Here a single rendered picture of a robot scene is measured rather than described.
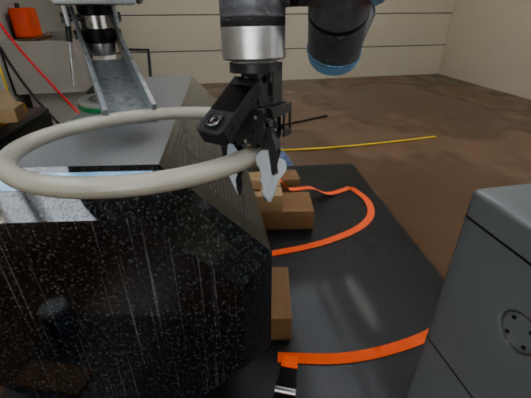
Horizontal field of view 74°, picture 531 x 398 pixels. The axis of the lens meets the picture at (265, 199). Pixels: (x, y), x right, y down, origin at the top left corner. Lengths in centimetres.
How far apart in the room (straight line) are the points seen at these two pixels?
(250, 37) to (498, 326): 69
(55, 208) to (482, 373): 95
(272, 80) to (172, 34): 551
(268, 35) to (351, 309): 133
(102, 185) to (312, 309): 126
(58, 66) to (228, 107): 356
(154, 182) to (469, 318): 71
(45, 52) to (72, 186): 354
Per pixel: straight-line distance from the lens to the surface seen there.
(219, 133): 47
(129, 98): 104
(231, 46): 52
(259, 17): 51
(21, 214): 89
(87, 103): 129
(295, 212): 202
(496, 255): 81
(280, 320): 142
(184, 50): 608
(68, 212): 85
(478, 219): 82
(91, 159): 89
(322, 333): 154
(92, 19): 129
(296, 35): 632
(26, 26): 439
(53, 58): 402
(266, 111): 54
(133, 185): 48
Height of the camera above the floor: 118
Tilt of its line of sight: 29 degrees down
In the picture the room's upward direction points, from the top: straight up
